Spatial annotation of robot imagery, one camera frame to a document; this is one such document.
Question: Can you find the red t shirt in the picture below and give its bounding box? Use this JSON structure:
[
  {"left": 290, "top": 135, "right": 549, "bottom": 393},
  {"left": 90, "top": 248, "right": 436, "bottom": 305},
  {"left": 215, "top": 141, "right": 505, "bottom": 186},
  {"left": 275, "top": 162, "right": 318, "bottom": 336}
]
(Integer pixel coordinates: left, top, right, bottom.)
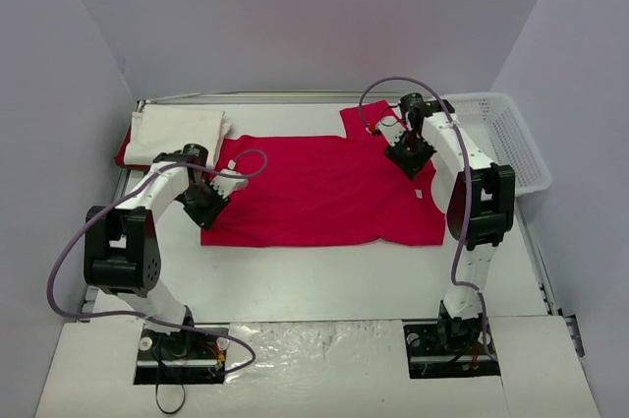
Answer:
[
  {"left": 200, "top": 100, "right": 445, "bottom": 248},
  {"left": 114, "top": 129, "right": 149, "bottom": 171}
]

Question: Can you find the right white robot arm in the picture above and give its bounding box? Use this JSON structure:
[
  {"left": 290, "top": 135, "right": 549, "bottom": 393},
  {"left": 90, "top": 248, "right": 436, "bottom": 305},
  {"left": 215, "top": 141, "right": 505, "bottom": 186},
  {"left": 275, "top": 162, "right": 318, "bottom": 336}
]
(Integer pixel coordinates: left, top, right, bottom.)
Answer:
[{"left": 377, "top": 93, "right": 516, "bottom": 352}]

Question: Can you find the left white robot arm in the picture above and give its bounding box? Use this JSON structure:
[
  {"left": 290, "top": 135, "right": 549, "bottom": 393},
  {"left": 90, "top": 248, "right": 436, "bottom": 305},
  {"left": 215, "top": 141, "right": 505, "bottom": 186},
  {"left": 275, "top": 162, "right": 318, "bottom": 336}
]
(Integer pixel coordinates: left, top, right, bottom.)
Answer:
[{"left": 84, "top": 144, "right": 239, "bottom": 357}]

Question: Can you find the white plastic basket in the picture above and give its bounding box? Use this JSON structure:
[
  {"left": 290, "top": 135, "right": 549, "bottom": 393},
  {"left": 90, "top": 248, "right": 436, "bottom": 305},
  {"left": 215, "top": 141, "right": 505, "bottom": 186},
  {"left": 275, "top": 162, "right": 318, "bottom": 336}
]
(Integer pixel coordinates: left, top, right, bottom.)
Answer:
[{"left": 443, "top": 92, "right": 551, "bottom": 197}]

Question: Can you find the red folded t shirt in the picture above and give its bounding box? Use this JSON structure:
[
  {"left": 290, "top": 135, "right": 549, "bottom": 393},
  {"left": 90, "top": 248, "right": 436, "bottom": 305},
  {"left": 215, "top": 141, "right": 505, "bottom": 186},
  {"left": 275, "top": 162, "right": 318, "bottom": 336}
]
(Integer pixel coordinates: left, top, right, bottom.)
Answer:
[{"left": 114, "top": 129, "right": 149, "bottom": 171}]

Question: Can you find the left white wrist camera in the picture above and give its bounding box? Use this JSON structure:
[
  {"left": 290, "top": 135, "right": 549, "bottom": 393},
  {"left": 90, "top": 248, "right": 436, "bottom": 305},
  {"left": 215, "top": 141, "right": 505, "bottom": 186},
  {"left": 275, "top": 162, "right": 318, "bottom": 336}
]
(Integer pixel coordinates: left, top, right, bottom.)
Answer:
[{"left": 209, "top": 169, "right": 248, "bottom": 199}]

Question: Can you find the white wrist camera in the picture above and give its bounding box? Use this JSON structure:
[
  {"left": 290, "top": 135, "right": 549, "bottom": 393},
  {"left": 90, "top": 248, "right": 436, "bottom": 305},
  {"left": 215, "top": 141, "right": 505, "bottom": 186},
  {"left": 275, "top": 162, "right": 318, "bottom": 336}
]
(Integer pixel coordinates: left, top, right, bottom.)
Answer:
[
  {"left": 370, "top": 116, "right": 407, "bottom": 147},
  {"left": 209, "top": 169, "right": 248, "bottom": 199}
]

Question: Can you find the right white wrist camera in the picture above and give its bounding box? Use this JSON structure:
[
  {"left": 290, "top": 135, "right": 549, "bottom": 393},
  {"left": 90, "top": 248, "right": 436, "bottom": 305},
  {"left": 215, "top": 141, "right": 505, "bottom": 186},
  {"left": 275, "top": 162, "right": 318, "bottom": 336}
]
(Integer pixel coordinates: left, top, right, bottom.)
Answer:
[{"left": 370, "top": 116, "right": 407, "bottom": 147}]

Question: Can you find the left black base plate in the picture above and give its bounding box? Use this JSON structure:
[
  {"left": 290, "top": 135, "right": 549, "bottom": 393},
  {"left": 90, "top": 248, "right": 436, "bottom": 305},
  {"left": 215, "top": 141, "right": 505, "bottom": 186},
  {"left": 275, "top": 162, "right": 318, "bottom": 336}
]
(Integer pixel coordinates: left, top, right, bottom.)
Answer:
[{"left": 134, "top": 325, "right": 230, "bottom": 386}]

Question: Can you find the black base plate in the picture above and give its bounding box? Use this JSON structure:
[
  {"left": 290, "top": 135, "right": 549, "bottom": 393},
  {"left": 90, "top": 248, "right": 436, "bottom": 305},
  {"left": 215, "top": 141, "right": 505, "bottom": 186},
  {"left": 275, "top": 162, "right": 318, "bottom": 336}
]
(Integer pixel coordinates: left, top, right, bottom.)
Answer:
[
  {"left": 403, "top": 320, "right": 500, "bottom": 380},
  {"left": 134, "top": 325, "right": 230, "bottom": 386}
]

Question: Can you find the thin black cable loop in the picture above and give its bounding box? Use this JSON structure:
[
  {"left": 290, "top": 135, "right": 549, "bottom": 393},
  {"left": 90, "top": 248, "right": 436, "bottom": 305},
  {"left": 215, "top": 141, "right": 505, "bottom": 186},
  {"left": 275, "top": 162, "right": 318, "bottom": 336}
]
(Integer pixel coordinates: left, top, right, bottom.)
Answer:
[{"left": 153, "top": 381, "right": 188, "bottom": 414}]

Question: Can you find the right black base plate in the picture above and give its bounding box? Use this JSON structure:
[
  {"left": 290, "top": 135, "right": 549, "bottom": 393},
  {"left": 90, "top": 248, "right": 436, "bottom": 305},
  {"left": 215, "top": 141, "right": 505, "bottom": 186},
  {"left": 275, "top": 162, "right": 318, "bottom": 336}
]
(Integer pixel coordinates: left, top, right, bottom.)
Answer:
[{"left": 403, "top": 320, "right": 500, "bottom": 380}]

